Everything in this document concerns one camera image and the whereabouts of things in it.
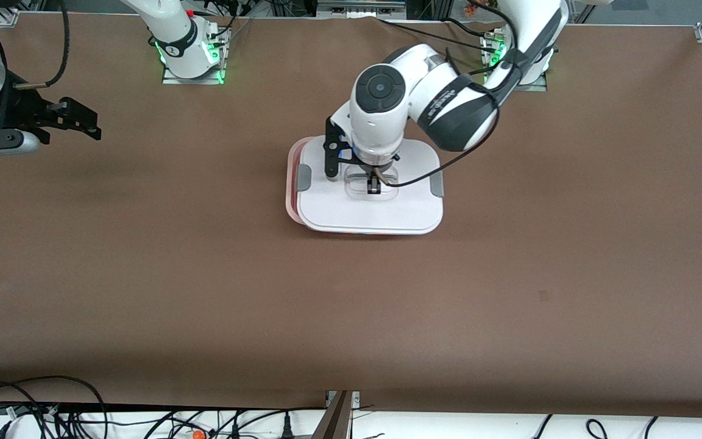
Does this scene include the white box lid grey latches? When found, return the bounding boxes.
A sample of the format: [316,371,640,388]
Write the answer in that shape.
[295,138,444,236]

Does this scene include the pale plastic box base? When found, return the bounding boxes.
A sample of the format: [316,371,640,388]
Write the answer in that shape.
[285,138,400,237]

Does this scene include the brown table cover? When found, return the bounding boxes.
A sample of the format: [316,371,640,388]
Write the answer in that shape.
[0,12,702,418]

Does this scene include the grey metal rack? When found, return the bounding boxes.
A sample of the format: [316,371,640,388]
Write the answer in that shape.
[316,0,406,19]

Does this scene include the aluminium table edge profile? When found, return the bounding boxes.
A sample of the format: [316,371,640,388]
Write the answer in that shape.
[310,390,361,439]

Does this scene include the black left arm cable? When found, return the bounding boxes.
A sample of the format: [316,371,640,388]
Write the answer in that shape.
[378,0,519,187]

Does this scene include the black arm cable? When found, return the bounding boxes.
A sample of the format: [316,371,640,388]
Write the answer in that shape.
[13,0,71,91]
[378,0,519,187]

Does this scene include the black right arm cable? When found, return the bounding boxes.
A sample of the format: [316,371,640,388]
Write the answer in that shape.
[13,0,71,91]

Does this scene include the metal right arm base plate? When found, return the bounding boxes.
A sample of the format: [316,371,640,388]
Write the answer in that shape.
[161,23,231,85]

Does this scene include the thin black base cable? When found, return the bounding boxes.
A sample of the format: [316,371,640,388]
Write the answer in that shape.
[377,17,498,51]

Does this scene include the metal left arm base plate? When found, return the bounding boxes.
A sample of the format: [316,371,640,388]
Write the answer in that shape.
[479,27,550,92]

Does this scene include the black looped cable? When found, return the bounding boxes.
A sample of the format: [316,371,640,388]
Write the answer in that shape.
[0,376,110,439]

